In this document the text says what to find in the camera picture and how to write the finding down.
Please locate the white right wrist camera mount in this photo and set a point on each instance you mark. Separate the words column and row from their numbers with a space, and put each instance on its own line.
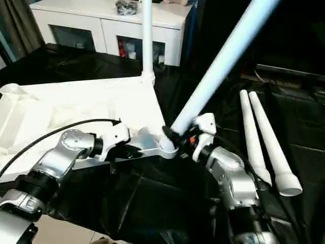
column 207, row 122

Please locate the black and white bundle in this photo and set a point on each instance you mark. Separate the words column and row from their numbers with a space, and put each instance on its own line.
column 126, row 6

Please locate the black mat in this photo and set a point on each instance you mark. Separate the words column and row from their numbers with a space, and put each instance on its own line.
column 152, row 203

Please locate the black flat screen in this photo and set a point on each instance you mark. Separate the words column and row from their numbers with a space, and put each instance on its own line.
column 292, row 71

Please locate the white glass-door cabinet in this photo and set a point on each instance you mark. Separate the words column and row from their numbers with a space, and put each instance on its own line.
column 89, row 20

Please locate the white plastic table top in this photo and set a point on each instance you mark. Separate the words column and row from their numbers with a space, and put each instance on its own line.
column 76, row 101

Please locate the black panel with blue edge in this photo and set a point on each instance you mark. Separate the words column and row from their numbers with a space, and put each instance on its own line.
column 193, row 30

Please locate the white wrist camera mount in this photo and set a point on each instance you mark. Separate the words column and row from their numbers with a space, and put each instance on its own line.
column 207, row 122
column 114, row 134

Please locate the grey curtain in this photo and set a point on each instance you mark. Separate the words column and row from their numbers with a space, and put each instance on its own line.
column 17, row 30

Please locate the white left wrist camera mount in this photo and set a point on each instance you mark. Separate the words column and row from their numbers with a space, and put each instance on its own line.
column 114, row 134

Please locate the white plastic table leg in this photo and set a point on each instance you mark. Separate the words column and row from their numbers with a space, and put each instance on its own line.
column 271, row 142
column 251, row 132
column 215, row 63
column 147, row 38

